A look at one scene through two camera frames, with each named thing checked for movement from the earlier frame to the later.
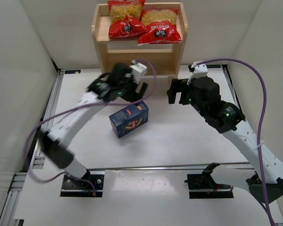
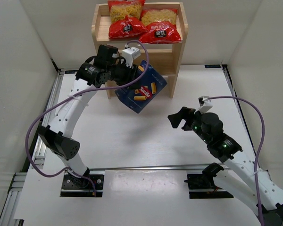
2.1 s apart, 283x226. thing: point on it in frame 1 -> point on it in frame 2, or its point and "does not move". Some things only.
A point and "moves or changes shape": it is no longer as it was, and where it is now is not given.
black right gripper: [182, 92] -> [188, 119]
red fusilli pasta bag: [125, 18] does not move
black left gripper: [134, 92] -> [131, 73]
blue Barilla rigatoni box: [125, 120] moves or changes shape
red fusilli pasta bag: [162, 27] does not move
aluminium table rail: [18, 181] does not move
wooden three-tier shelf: [164, 57] does not move
